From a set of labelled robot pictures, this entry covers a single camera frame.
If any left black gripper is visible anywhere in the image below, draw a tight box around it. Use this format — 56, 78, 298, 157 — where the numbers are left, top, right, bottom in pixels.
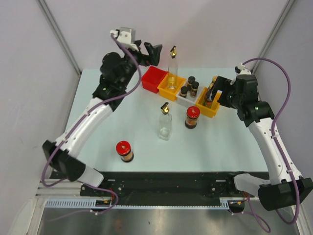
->
119, 41, 161, 89

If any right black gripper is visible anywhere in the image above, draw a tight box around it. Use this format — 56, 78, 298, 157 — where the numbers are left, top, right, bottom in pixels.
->
205, 76, 243, 109

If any green label sauce bottle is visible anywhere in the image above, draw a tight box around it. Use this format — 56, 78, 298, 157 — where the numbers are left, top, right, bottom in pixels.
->
203, 91, 213, 108
209, 76, 217, 89

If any black lid spice jar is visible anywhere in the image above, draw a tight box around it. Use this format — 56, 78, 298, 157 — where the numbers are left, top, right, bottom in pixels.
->
179, 86, 189, 99
187, 76, 195, 91
190, 81, 199, 97

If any glass oil bottle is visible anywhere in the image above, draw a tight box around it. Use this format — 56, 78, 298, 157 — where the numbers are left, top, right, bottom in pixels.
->
159, 102, 173, 141
167, 46, 178, 89

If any red lid jar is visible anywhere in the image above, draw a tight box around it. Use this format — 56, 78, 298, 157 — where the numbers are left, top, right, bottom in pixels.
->
116, 141, 134, 163
185, 106, 201, 129

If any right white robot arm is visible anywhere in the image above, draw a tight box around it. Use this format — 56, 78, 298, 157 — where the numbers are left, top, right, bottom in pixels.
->
209, 74, 313, 211

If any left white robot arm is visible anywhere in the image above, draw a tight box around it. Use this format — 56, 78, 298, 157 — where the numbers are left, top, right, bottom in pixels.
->
42, 42, 162, 196

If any right yellow plastic bin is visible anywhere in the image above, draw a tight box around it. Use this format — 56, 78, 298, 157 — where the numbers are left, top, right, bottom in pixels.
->
195, 87, 221, 118

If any yellow plastic bin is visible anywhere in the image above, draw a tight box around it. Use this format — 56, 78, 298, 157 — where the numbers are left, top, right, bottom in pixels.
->
195, 87, 221, 118
157, 75, 186, 101

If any red plastic bin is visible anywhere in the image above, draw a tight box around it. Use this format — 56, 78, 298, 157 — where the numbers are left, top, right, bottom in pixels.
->
141, 66, 167, 94

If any white plastic bin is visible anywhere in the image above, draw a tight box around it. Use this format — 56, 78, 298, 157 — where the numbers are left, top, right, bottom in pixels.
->
176, 85, 205, 108

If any left yellow plastic bin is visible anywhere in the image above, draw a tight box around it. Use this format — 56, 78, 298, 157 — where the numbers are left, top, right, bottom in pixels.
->
157, 75, 186, 101

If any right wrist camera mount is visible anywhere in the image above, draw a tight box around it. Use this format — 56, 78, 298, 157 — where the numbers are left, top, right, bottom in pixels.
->
235, 63, 252, 78

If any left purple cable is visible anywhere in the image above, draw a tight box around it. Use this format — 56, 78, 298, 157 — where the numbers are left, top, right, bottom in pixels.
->
41, 33, 143, 188

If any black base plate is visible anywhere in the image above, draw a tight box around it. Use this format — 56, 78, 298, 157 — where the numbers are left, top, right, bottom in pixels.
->
80, 172, 247, 208

